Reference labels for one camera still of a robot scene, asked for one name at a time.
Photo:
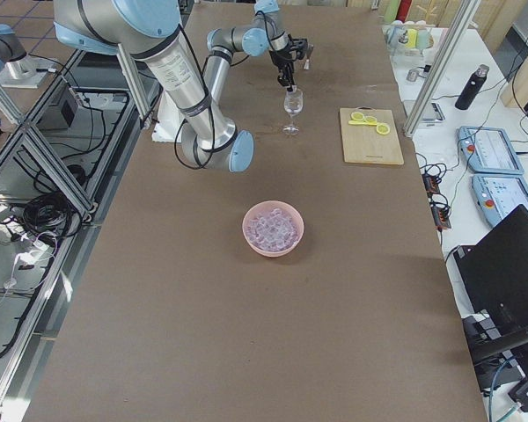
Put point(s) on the lower blue teach pendant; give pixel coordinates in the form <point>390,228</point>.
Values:
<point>498,194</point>

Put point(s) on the middle lemon slice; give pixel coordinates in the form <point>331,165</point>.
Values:
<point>370,120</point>

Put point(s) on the far lemon slice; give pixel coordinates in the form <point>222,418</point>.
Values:
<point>383,129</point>

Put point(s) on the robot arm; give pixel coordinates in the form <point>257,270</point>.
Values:
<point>152,33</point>

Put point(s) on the blue teach pendant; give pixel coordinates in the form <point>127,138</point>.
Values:
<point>488,150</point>
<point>498,194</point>

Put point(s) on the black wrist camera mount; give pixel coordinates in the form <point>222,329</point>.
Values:
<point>300,48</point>

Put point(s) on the yellow cup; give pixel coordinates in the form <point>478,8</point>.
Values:
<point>410,38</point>

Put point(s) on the black water bottle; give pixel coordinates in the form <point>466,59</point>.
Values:
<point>472,87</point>

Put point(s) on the white camera pole base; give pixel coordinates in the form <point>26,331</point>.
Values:
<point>169,119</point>

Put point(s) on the upper blue teach pendant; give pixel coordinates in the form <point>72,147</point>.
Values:
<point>488,150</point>

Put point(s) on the yellow plastic knife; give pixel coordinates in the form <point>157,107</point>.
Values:
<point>362,123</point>

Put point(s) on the mint green cup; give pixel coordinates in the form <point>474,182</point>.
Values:
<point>423,39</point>

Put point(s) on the lemon slice near handle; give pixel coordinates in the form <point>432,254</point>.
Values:
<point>357,116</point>

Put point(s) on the black laptop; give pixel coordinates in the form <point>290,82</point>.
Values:
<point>495,271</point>

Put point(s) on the aluminium frame post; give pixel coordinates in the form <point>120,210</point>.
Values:
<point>447,48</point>

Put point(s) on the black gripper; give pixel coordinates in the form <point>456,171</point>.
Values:
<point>281,61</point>

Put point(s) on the steel jigger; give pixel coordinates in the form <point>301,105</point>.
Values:
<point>307,63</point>

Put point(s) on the clear wine glass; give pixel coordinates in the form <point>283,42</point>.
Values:
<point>293,105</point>

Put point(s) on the pink bowl of ice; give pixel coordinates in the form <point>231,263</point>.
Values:
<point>272,228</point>

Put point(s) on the bamboo cutting board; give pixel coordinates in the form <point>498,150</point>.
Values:
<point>363,145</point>

